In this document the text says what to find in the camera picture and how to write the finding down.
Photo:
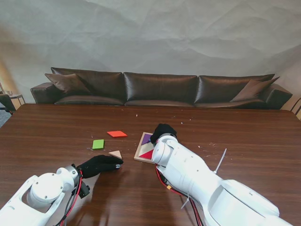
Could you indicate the green tangram square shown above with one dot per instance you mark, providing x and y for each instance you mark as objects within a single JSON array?
[{"x": 98, "y": 144}]

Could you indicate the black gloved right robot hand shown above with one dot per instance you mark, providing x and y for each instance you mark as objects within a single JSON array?
[{"x": 164, "y": 129}]

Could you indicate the small side table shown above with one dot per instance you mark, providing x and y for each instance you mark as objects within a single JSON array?
[{"x": 16, "y": 96}]

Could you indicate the large red tangram triangle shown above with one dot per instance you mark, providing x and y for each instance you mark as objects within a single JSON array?
[{"x": 148, "y": 155}]

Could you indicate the square wooden tangram tray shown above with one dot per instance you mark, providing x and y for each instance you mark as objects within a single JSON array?
[{"x": 144, "y": 148}]

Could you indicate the orange tangram parallelogram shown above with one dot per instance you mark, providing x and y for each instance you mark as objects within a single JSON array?
[{"x": 117, "y": 134}]

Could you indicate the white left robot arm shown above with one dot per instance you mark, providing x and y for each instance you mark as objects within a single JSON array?
[{"x": 44, "y": 188}]

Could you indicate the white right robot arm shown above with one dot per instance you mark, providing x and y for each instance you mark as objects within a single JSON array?
[{"x": 188, "y": 169}]

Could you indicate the brown leather sofa pillow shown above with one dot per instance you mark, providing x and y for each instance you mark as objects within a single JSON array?
[
  {"x": 68, "y": 84},
  {"x": 254, "y": 90}
]

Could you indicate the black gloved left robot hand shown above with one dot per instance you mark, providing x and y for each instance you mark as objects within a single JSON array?
[{"x": 101, "y": 164}]

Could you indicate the purple tangram triangle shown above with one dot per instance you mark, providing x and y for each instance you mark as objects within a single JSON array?
[{"x": 145, "y": 137}]

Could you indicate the natural wood tangram triangle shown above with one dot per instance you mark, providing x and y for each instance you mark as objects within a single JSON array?
[{"x": 116, "y": 154}]

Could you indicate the dark brown leather sofa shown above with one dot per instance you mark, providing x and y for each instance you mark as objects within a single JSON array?
[{"x": 160, "y": 87}]

